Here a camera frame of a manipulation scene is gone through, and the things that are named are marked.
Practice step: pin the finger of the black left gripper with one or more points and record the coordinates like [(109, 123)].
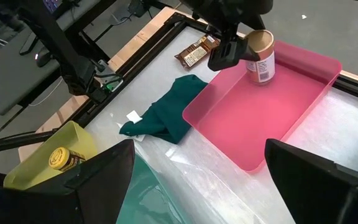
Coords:
[(253, 22), (227, 53)]

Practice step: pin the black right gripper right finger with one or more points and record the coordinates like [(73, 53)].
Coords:
[(315, 193)]

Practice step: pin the pink plastic tray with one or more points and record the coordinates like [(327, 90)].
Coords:
[(253, 124)]

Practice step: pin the tan lid spice jar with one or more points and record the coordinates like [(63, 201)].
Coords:
[(261, 62)]

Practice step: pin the grey desk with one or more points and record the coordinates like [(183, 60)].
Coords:
[(17, 71)]

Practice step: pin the teal plastic bin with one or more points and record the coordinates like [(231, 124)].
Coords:
[(148, 199)]

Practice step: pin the black computer mouse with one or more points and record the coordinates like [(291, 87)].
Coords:
[(43, 56)]

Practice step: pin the brown spice packet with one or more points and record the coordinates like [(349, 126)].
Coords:
[(196, 53)]

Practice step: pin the yellow plastic tray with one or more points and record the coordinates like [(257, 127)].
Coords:
[(42, 171)]

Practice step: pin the black aluminium table frame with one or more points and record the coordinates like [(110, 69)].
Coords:
[(135, 65)]

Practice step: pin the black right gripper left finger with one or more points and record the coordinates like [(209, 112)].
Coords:
[(98, 180)]

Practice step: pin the backlit keyboard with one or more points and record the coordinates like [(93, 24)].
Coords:
[(52, 4)]

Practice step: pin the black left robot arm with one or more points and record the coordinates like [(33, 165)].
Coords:
[(73, 68)]

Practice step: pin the yellow lid spice jar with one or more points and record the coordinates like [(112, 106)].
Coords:
[(62, 158)]

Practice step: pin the dark green cloth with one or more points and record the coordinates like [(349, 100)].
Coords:
[(169, 115)]

